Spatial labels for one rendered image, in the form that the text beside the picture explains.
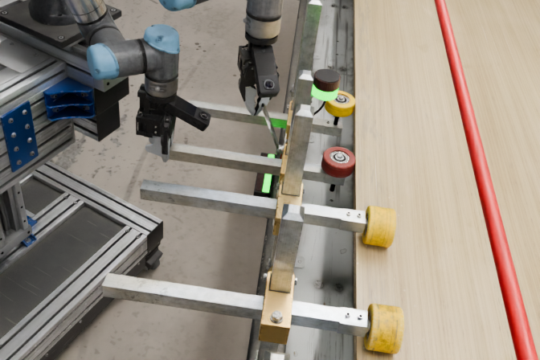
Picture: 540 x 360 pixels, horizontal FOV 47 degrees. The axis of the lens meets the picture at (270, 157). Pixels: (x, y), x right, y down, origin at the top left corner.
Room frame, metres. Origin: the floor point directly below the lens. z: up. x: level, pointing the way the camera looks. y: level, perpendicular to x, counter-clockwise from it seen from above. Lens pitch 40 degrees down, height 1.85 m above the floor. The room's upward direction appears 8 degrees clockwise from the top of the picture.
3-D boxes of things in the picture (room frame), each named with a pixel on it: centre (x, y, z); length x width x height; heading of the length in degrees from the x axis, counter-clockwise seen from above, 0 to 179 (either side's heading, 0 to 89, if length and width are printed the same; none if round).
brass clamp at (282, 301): (0.69, -0.05, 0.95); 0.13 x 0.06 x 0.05; 179
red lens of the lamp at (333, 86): (1.21, -0.10, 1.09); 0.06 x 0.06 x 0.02
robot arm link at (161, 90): (1.18, 0.27, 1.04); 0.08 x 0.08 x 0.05
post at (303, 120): (0.96, -0.05, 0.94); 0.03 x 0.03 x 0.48; 89
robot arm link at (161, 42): (1.18, 0.27, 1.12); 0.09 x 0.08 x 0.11; 123
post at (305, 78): (1.21, -0.06, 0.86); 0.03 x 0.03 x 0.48; 89
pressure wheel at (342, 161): (1.17, -0.17, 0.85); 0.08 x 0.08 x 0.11
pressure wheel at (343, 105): (1.42, -0.17, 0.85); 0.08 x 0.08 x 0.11
